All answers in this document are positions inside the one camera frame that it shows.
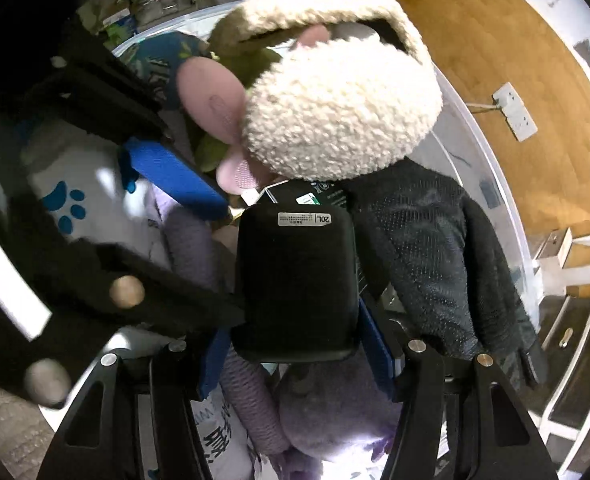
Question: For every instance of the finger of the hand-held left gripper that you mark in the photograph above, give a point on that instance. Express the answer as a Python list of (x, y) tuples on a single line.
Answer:
[(175, 310), (175, 175)]

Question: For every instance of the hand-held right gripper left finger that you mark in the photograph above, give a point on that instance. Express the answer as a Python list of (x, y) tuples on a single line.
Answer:
[(209, 370)]

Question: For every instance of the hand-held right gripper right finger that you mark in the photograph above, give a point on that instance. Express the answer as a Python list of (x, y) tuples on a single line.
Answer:
[(375, 350)]

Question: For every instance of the small black case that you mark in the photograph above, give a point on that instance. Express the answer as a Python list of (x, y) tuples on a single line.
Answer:
[(295, 285)]

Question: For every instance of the clear plastic storage bin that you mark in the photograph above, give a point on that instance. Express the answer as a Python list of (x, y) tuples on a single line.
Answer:
[(490, 180)]

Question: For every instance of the grey mailer bag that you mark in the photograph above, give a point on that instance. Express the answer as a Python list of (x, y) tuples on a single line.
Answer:
[(90, 180)]

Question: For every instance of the purple cloth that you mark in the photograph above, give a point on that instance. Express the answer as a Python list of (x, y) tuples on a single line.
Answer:
[(325, 425)]

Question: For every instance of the teal patterned fabric item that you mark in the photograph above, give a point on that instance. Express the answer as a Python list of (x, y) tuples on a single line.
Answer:
[(160, 60)]

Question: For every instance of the black mesh glove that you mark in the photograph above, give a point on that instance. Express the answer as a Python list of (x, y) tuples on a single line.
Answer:
[(425, 240)]

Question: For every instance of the green cardboard box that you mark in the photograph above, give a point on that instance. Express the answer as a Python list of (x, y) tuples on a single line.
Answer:
[(117, 22)]

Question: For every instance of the cream plush slipper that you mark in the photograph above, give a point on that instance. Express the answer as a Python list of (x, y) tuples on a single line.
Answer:
[(335, 110)]

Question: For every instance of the white drawer unit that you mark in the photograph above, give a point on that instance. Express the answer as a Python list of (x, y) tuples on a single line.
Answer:
[(575, 360)]

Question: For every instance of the person's knit clothing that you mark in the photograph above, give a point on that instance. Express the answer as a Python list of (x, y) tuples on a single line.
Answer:
[(5, 430)]

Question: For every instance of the white card holder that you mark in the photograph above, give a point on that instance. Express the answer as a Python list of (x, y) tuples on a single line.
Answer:
[(570, 247)]

